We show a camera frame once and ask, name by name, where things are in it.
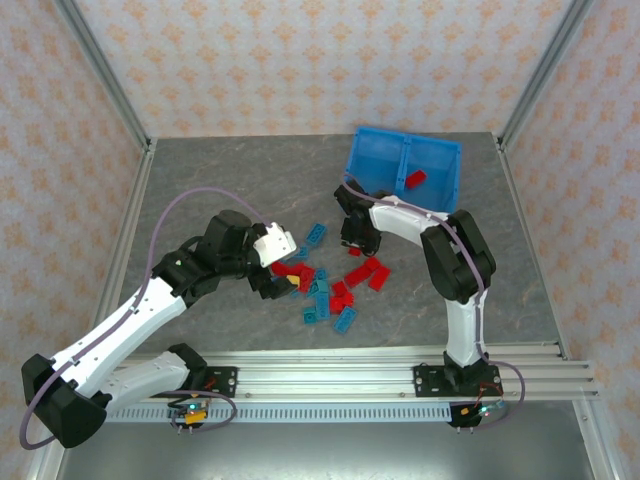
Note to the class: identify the blue two-compartment plastic bin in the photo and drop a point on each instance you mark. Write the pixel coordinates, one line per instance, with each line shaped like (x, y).
(375, 160)

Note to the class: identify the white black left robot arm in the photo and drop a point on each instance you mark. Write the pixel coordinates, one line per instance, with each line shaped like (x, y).
(125, 320)

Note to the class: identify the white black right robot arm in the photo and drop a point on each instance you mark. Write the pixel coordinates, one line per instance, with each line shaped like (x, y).
(450, 260)

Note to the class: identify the small controller circuit board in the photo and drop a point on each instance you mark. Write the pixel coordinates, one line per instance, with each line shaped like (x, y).
(190, 412)
(482, 411)

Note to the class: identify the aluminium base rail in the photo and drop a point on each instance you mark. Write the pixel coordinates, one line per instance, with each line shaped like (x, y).
(325, 372)

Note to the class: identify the aluminium table edge rail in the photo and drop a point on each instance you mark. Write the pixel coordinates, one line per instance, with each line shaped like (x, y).
(140, 180)
(509, 175)

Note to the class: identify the aluminium frame post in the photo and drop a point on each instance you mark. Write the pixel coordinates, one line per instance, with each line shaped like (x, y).
(541, 75)
(110, 80)

